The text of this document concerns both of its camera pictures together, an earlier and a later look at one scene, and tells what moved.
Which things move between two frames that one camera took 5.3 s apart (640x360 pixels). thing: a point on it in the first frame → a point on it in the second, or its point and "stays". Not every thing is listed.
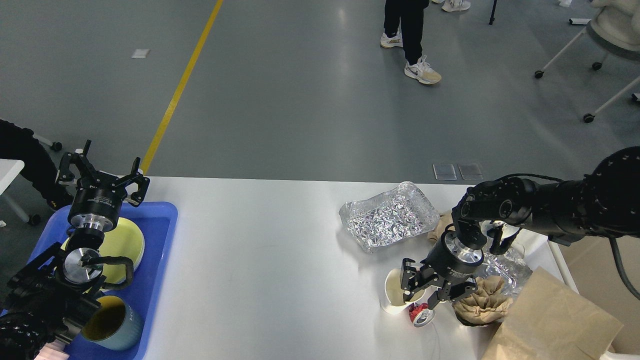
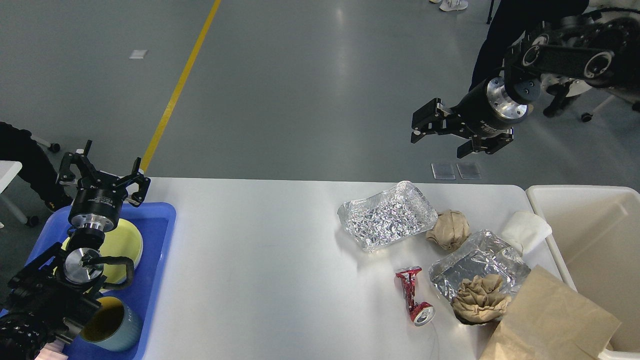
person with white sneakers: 403,26 → 509,20
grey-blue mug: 115,325 stays
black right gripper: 450,260 → 487,110
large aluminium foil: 377,220 stays
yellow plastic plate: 122,240 stays
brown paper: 488,304 stays
